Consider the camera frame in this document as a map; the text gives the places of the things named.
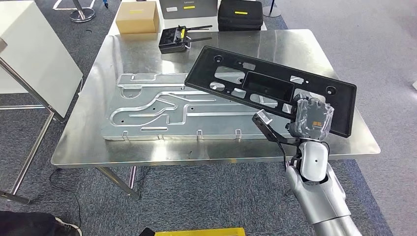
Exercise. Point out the chrome stanchion with round base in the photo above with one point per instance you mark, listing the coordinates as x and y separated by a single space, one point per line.
272 12
83 14

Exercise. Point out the stainless steel side table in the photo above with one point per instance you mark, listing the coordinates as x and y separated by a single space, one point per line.
32 150

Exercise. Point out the brown cardboard box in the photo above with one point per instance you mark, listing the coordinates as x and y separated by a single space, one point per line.
137 18

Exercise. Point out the white low table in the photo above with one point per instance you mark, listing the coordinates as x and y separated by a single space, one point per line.
112 27

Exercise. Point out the white cabinet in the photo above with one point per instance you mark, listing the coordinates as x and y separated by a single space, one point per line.
35 55

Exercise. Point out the black carrying case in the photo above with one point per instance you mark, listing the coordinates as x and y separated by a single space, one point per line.
239 16

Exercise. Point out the blue cart frame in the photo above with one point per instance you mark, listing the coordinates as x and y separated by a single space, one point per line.
105 3

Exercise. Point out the stainless steel workbench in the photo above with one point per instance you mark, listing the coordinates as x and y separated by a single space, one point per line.
84 146

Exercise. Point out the stamped silver metal panel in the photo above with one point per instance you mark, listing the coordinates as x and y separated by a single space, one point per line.
146 107

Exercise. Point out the black plastic plate bracket part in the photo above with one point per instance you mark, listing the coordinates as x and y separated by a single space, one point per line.
202 75

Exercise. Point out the person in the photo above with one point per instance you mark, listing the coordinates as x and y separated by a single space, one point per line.
26 224

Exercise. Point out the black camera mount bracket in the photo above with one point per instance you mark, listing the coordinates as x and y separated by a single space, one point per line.
277 136

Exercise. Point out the grey laptop box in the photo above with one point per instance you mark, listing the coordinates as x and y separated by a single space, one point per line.
189 9

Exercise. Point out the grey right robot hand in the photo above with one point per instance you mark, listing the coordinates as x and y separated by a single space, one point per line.
312 120

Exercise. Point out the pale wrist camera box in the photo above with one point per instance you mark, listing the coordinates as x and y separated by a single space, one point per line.
262 117

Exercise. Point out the black remote with antennas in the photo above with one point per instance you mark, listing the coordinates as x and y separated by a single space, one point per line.
171 40

